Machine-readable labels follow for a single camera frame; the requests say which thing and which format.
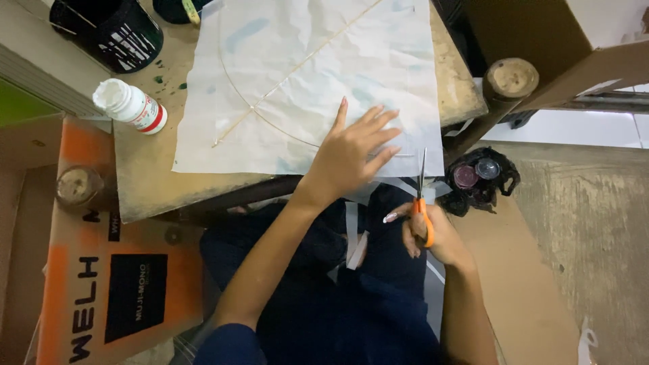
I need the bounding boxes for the dark wooden table rail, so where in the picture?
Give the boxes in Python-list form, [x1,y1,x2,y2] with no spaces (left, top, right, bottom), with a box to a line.
[152,175,305,226]

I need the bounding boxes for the green board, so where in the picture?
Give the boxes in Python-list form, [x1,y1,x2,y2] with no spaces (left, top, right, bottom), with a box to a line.
[0,78,62,127]

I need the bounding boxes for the white glue bottle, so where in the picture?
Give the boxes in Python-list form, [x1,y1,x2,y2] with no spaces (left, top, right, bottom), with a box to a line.
[92,78,168,136]

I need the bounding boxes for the round wooden table post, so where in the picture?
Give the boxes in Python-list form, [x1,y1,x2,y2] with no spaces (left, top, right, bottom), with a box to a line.
[55,166,120,213]
[442,57,540,165]

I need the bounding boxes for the pale yellow brush handle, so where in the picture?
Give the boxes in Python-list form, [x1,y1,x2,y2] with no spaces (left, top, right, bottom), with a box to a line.
[182,0,202,27]

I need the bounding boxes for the plain brown cardboard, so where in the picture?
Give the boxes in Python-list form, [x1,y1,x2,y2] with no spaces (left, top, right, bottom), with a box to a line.
[0,114,64,365]

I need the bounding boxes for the curved bamboo kite stick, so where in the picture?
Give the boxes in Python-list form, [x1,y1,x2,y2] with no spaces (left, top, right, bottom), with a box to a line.
[218,0,417,158]

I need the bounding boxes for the person's dark blue clothing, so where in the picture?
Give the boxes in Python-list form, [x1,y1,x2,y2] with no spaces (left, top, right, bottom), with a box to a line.
[193,182,447,365]

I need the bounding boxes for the orange printed cardboard box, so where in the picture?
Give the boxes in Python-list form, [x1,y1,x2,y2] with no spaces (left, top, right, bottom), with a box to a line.
[35,118,205,365]

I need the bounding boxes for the white plastic scrap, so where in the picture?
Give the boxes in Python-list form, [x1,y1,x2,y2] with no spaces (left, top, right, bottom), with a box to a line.
[578,317,599,365]

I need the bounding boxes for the brown cardboard floor sheet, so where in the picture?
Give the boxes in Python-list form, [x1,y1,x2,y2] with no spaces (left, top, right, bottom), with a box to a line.
[446,195,581,365]

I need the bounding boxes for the black container with white streaks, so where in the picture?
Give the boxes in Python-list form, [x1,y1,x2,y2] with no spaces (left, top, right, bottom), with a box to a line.
[49,0,164,75]

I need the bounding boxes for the grey metal rail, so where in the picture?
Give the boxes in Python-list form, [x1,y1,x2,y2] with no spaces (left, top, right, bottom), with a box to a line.
[553,90,649,113]

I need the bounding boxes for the white paper strip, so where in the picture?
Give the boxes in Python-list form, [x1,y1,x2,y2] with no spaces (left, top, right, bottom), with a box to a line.
[347,230,369,270]
[346,200,360,262]

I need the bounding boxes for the black plastic bag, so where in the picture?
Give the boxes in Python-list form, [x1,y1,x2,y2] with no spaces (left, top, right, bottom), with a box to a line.
[437,147,522,218]

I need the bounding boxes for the dark round cup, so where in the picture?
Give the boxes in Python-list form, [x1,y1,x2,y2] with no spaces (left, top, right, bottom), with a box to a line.
[152,0,214,25]

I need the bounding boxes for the orange-handled scissors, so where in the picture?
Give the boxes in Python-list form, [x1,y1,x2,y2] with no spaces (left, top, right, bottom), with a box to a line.
[411,147,436,249]

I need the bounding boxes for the clear-lidded small jar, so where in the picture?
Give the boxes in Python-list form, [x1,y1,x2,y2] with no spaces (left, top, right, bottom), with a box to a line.
[475,157,501,180]

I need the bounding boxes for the white paper kite sheet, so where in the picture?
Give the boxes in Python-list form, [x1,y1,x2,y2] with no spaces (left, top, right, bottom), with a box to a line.
[171,0,446,178]

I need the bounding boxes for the grey ribbed panel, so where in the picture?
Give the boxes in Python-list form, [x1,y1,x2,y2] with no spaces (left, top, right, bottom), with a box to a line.
[0,0,112,120]

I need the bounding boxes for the person's right hand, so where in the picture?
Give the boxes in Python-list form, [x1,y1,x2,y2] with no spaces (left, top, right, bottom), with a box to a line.
[383,202,475,268]

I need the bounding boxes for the large brown cardboard box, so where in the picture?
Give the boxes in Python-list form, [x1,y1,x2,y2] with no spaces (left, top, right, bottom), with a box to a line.
[459,0,649,113]

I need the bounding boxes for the straight bamboo kite stick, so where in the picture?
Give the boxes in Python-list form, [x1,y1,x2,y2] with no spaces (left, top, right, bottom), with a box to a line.
[211,0,384,149]

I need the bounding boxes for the person's left hand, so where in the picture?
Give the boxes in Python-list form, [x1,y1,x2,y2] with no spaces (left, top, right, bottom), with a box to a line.
[295,96,404,204]

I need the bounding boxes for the pink-lidded small jar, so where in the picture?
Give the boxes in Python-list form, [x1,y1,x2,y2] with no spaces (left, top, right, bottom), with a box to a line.
[453,165,479,190]

